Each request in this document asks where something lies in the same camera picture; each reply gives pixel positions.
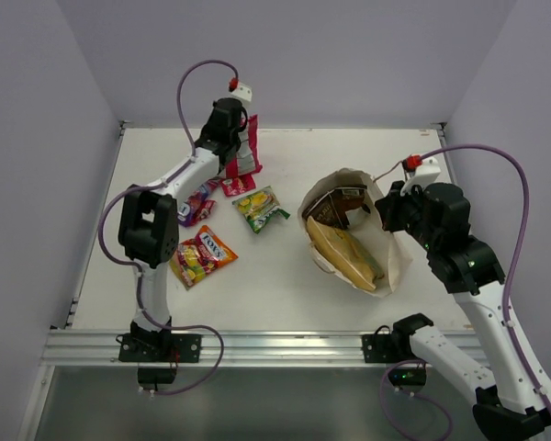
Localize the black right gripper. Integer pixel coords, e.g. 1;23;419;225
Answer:
376;178;440;254

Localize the red white snack packet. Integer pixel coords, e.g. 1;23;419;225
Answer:
221;114;263;179

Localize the beige paper bag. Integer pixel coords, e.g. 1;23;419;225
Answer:
298;168;412;298

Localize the dark brown snack packet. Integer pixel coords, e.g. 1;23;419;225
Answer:
302;184;371;230

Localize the pink snack packet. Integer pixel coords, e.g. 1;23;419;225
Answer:
220;175;256;198

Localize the green yellow snack packet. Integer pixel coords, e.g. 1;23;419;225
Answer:
231;186;290;234

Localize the purple Fox's candy packet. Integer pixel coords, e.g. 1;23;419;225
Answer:
177;178;220;228

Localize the orange Fox's candy packet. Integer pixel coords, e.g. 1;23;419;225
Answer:
170;225;238;289

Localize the small pink candy packet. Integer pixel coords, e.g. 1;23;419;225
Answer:
195;199;217;222

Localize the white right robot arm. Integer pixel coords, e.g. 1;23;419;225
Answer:
375;181;551;440

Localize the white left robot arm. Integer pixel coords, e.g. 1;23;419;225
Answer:
118;97;248;361

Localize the tan yellow snack packet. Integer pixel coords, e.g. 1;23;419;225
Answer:
306;217;385;293

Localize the black right control box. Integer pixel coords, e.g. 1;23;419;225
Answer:
387;366;427;388

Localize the black control box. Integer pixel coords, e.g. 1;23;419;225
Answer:
137;366;177;390
387;366;427;388

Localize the black left control box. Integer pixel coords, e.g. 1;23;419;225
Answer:
137;366;177;390

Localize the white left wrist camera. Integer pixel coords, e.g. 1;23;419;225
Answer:
228;77;253;105

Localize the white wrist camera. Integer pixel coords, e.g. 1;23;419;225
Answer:
400;154;441;196
228;77;253;105

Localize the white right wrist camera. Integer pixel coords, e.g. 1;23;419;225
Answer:
400;154;441;196

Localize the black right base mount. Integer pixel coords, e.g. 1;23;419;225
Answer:
361;325;412;364

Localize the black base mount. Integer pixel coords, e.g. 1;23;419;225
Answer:
116;334;202;364
361;325;412;364

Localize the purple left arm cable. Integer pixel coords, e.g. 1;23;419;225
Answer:
98;59;240;313

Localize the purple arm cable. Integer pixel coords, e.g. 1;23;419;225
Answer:
98;59;240;313
417;143;551;441

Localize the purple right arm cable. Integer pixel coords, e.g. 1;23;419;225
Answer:
417;143;551;441

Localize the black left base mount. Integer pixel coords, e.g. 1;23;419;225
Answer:
116;334;202;364

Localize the aluminium mounting rail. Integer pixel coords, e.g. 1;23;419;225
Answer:
39;329;398;368

